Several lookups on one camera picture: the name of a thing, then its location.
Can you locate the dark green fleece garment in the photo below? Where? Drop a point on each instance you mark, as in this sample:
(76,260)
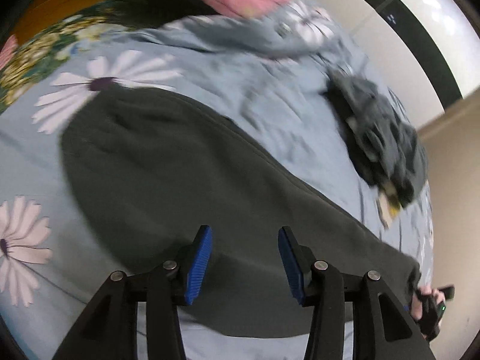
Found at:
(148,167)

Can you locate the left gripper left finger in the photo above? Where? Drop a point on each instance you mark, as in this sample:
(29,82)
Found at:
(107,327)

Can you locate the dark floral blanket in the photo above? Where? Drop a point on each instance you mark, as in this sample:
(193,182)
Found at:
(45,52)

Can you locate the crumpled grey blue clothing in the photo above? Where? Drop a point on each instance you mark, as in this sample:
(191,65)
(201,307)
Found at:
(384,148)

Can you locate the black and white wardrobe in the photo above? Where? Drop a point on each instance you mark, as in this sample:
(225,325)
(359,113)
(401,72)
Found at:
(440,37)

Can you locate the blue floral bed quilt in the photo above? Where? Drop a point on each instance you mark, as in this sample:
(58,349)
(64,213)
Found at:
(267,75)

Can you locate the right hand in black glove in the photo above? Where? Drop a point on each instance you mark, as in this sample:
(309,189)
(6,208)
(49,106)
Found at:
(416,307)

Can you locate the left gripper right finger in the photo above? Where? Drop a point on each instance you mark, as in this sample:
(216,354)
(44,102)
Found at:
(383,329)

